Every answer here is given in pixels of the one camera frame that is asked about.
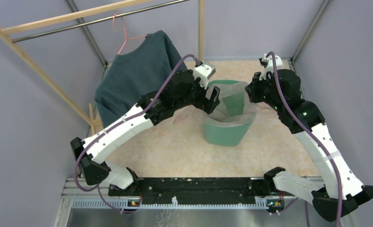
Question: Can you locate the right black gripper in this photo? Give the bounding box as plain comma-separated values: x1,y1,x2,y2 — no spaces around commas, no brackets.
245,70,283,112

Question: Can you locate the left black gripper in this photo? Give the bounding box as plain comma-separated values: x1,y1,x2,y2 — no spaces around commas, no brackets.
174,75,219,113

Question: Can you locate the pink plastic trash bag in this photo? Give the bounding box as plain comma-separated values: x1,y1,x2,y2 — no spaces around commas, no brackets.
174,80,258,128

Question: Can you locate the green plastic trash bin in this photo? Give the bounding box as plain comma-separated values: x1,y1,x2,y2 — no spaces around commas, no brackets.
202,79,257,147

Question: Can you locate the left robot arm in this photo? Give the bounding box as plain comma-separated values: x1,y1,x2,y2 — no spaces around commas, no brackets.
71,64,220,195

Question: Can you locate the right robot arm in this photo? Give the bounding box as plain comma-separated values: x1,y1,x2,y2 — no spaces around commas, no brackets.
245,70,373,222

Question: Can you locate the dark teal t-shirt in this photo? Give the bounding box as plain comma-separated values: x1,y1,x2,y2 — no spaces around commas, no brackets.
94,30,181,127

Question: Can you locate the pink clothes hanger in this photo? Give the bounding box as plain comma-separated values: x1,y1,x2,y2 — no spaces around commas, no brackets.
112,13,148,55

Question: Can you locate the metal hanging rod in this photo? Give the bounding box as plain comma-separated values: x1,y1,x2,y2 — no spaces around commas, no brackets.
12,0,189,43

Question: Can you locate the wooden clothes rack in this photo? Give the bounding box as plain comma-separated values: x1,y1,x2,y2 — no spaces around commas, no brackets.
0,0,198,140

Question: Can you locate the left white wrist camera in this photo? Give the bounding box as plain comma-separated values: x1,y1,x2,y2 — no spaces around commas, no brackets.
193,62,216,89

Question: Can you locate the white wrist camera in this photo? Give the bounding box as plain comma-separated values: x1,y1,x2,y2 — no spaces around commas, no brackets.
193,62,216,89
259,54,283,81

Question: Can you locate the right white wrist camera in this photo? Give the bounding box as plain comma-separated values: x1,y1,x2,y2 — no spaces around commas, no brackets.
259,54,283,81

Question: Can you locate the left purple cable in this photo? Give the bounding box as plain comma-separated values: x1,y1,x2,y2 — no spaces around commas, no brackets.
73,53,203,214

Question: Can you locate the aluminium frame post right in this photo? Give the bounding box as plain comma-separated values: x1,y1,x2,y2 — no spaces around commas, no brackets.
290,0,334,64

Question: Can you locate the aluminium frame post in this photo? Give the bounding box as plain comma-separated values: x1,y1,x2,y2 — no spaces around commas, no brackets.
64,0,107,68
290,0,334,64

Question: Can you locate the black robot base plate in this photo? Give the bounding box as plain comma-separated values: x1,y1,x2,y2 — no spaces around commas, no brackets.
108,177,281,205

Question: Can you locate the white toothed cable rail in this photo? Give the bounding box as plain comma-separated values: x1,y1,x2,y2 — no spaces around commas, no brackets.
72,197,269,210

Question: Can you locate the aluminium frame post left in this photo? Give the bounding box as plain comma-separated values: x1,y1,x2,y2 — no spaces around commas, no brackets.
64,0,107,68

